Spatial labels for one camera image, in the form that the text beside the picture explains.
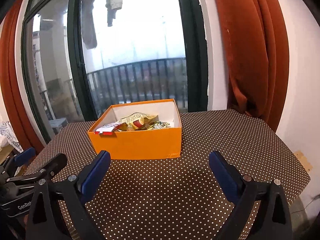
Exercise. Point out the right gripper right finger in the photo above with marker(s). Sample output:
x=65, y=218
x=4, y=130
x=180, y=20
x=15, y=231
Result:
x=272, y=220

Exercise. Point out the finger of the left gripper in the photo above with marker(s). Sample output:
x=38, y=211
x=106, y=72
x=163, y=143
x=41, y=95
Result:
x=15, y=160
x=47, y=171

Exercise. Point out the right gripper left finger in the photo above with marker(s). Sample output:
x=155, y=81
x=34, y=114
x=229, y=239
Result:
x=45, y=220

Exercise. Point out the yellow honey butter chip bag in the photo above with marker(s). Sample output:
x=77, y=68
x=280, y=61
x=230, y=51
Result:
x=136, y=120

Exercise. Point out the red white wafer packet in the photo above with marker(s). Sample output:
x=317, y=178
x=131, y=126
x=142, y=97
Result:
x=108, y=129

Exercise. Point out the air conditioner outdoor unit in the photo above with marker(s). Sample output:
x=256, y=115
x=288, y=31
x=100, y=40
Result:
x=58, y=124

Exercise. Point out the rust orange left curtain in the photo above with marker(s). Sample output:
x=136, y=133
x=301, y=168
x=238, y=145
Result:
x=9, y=85

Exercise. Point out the rust orange curtain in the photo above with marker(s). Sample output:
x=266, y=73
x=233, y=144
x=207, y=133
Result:
x=9, y=85
x=256, y=48

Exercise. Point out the brown polka dot tablecloth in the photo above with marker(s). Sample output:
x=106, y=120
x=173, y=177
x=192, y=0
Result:
x=180, y=198

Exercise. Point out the orange cardboard box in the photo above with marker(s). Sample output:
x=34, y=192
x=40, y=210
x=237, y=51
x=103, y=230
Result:
x=140, y=145

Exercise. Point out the pale yellow cartoon snack packet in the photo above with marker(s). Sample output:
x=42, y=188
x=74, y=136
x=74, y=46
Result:
x=159, y=125

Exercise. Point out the grey hanging garment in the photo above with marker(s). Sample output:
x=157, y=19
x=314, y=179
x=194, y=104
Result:
x=87, y=24

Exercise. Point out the black balcony railing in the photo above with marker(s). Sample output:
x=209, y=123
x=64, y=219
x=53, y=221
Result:
x=155, y=79

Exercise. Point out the small hanging garment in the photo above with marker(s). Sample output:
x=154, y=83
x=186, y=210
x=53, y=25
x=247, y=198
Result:
x=112, y=7

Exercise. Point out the rust orange right curtain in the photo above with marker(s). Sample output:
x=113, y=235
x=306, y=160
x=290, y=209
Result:
x=256, y=48

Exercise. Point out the dark green window frame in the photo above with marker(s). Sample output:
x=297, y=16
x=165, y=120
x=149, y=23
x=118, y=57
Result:
x=55, y=60

